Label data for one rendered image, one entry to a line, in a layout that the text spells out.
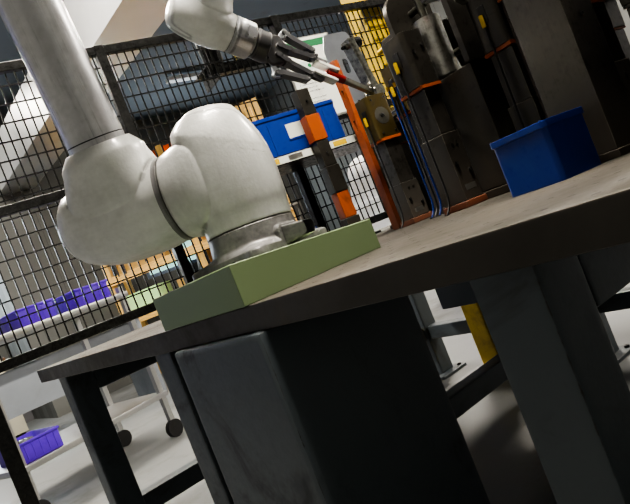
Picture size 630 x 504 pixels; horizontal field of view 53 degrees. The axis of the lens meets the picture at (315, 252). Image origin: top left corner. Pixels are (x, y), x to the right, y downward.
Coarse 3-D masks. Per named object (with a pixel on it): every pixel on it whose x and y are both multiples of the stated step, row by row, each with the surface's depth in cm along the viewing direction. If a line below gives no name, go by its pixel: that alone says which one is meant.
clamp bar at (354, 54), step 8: (352, 40) 166; (360, 40) 168; (344, 48) 166; (352, 48) 166; (352, 56) 167; (360, 56) 167; (352, 64) 169; (360, 64) 166; (360, 72) 168; (368, 72) 167; (360, 80) 169; (368, 80) 167; (376, 80) 168
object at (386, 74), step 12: (384, 72) 150; (396, 96) 149; (396, 108) 150; (408, 108) 148; (408, 120) 148; (408, 132) 149; (420, 144) 150; (420, 156) 151; (432, 180) 148; (432, 192) 149; (432, 204) 151; (432, 216) 150
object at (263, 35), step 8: (264, 32) 152; (264, 40) 151; (272, 40) 156; (280, 40) 157; (256, 48) 152; (264, 48) 152; (272, 48) 155; (280, 48) 156; (248, 56) 155; (256, 56) 153; (264, 56) 153; (272, 56) 155; (272, 64) 155; (280, 64) 156
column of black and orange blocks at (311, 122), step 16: (304, 96) 193; (304, 112) 192; (304, 128) 194; (320, 128) 193; (320, 144) 192; (320, 160) 193; (336, 176) 193; (336, 192) 193; (336, 208) 195; (352, 208) 194
